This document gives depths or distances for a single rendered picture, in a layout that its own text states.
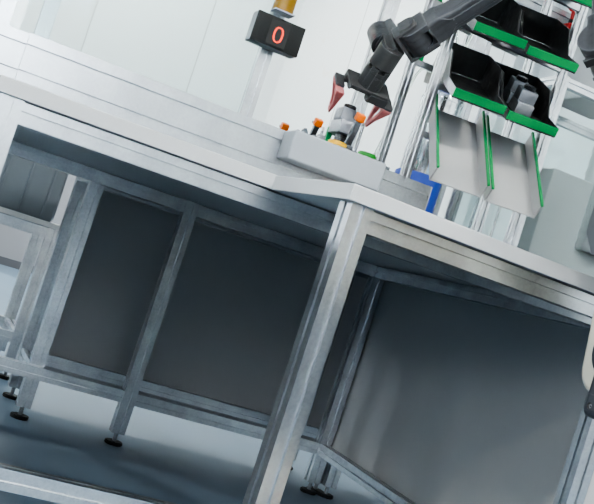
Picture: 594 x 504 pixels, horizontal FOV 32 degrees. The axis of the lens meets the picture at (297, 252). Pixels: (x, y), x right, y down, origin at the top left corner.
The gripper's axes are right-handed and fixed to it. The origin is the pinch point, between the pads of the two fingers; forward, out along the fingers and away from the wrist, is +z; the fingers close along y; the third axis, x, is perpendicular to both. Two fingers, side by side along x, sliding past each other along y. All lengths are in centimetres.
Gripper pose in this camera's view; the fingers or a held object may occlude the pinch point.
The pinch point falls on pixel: (348, 115)
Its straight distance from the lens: 236.0
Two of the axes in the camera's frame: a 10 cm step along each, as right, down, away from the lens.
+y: -8.9, -3.1, -3.5
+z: -4.6, 6.8, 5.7
